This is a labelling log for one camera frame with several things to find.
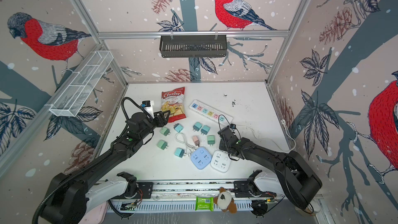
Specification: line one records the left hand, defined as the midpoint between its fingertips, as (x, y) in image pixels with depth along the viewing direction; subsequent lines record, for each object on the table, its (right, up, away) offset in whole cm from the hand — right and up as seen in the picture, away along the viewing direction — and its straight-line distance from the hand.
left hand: (165, 111), depth 80 cm
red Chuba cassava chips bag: (-1, +5, +24) cm, 24 cm away
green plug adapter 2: (-4, -13, +12) cm, 19 cm away
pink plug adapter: (+16, -18, +7) cm, 25 cm away
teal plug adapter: (+16, -11, +15) cm, 24 cm away
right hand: (+31, -21, +9) cm, 38 cm away
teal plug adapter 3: (+21, -13, +13) cm, 28 cm away
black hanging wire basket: (+11, +43, +27) cm, 52 cm away
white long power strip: (+25, -2, +21) cm, 33 cm away
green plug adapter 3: (-4, -20, +7) cm, 21 cm away
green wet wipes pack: (+20, -41, -10) cm, 47 cm away
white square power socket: (+29, -26, 0) cm, 39 cm away
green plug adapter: (+25, -18, +10) cm, 32 cm away
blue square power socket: (+19, -25, +2) cm, 31 cm away
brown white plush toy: (+30, -39, -11) cm, 51 cm away
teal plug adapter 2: (+4, -12, +15) cm, 19 cm away
